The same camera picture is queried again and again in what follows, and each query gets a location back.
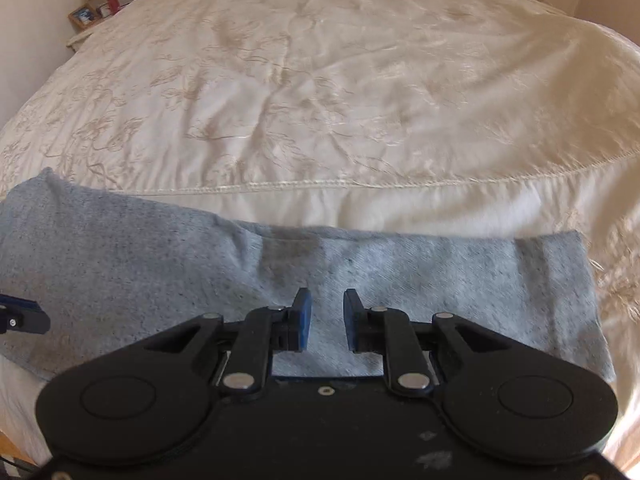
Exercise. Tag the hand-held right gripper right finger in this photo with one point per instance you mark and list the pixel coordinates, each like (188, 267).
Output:
(351, 322)

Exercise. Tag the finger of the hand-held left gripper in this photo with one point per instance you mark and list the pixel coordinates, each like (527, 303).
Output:
(27, 317)

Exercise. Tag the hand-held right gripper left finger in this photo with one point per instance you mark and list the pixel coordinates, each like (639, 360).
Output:
(301, 320)

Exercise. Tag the light blue speckled pants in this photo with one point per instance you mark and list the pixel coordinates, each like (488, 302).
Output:
(165, 260)

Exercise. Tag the cream embroidered bedspread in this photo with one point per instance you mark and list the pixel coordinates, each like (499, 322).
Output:
(325, 85)

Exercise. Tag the red bottle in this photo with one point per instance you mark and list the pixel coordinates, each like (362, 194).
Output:
(112, 1)

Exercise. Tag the wooden picture frame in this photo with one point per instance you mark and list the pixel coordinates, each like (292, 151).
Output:
(83, 16)

